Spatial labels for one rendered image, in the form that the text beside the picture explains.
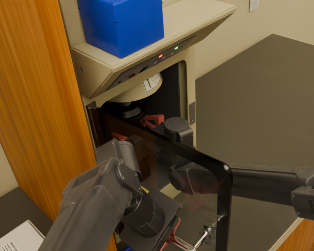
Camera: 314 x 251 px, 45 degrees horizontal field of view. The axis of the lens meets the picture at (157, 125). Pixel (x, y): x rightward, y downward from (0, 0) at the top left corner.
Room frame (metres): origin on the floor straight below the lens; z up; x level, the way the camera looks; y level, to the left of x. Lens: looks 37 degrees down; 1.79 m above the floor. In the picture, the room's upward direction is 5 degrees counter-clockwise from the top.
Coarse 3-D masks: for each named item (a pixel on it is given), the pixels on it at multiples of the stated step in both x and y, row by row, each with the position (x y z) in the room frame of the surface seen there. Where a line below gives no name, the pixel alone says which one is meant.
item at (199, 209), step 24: (120, 120) 0.55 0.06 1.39; (144, 144) 0.51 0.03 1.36; (168, 144) 0.47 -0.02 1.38; (144, 168) 0.52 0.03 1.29; (168, 168) 0.48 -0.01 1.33; (192, 168) 0.44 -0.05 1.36; (216, 168) 0.41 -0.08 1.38; (168, 192) 0.48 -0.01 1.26; (192, 192) 0.44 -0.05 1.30; (216, 192) 0.41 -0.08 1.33; (192, 216) 0.44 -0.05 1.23; (216, 216) 0.41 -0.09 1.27; (192, 240) 0.44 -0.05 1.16; (216, 240) 0.41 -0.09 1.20
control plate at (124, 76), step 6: (186, 42) 0.69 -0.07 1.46; (180, 48) 0.70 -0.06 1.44; (168, 54) 0.68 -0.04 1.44; (174, 54) 0.72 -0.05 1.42; (150, 60) 0.62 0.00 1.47; (156, 60) 0.65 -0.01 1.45; (162, 60) 0.70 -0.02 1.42; (138, 66) 0.59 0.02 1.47; (144, 66) 0.63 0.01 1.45; (150, 66) 0.67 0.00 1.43; (126, 72) 0.58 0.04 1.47; (132, 72) 0.61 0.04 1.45; (138, 72) 0.64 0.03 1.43; (120, 78) 0.59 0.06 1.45; (126, 78) 0.62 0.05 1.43; (114, 84) 0.60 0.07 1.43
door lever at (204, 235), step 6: (204, 234) 0.42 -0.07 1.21; (168, 240) 0.42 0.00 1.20; (174, 240) 0.41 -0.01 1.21; (180, 240) 0.41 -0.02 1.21; (198, 240) 0.41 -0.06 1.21; (204, 240) 0.41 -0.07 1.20; (174, 246) 0.41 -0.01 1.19; (180, 246) 0.40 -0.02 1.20; (186, 246) 0.40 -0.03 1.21; (192, 246) 0.40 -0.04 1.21; (198, 246) 0.40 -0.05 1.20
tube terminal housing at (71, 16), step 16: (64, 0) 0.61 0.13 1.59; (176, 0) 0.78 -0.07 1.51; (64, 16) 0.61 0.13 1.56; (80, 16) 0.63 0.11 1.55; (80, 32) 0.63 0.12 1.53; (192, 48) 0.81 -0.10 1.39; (160, 64) 0.74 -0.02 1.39; (192, 64) 0.81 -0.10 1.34; (128, 80) 0.68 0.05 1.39; (144, 80) 0.71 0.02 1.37; (192, 80) 0.81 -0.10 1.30; (80, 96) 0.61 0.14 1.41; (112, 96) 0.65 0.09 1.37; (192, 96) 0.81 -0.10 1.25; (192, 128) 0.81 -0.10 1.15; (96, 160) 0.61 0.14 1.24
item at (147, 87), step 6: (150, 78) 0.75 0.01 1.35; (156, 78) 0.77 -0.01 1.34; (138, 84) 0.73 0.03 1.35; (144, 84) 0.74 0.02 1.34; (150, 84) 0.75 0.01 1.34; (156, 84) 0.76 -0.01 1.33; (126, 90) 0.72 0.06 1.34; (132, 90) 0.72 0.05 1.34; (138, 90) 0.73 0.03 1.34; (144, 90) 0.73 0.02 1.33; (150, 90) 0.74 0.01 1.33; (156, 90) 0.75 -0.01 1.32; (120, 96) 0.72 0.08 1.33; (126, 96) 0.72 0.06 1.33; (132, 96) 0.72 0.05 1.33; (138, 96) 0.72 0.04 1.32; (144, 96) 0.73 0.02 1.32
